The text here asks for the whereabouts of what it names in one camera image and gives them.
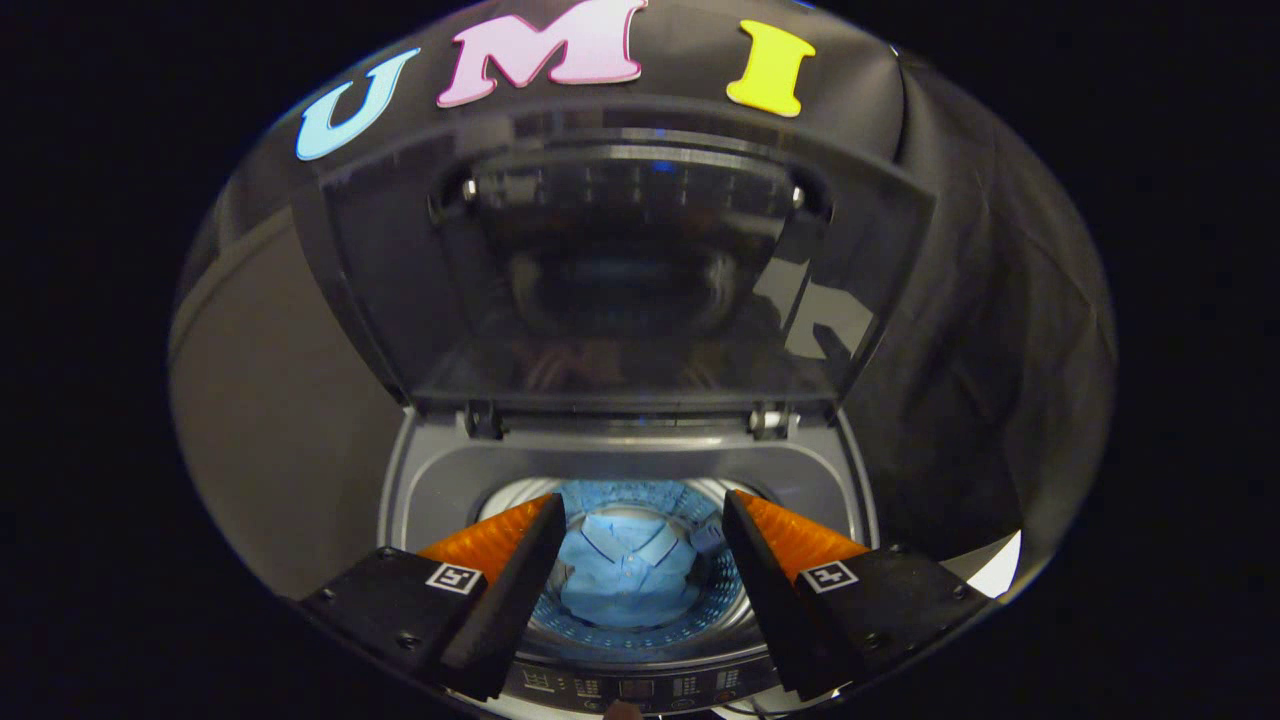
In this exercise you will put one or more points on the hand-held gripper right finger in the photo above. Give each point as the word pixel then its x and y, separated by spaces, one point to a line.
pixel 770 600

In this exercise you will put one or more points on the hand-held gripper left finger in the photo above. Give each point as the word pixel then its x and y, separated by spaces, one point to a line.
pixel 515 600

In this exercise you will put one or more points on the light blue polo shirt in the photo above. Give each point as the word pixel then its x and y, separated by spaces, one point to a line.
pixel 625 590

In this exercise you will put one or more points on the dark glass washing machine lid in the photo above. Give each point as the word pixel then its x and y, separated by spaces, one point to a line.
pixel 620 270

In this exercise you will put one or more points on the black backdrop cloth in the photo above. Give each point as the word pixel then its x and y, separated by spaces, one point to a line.
pixel 1000 300

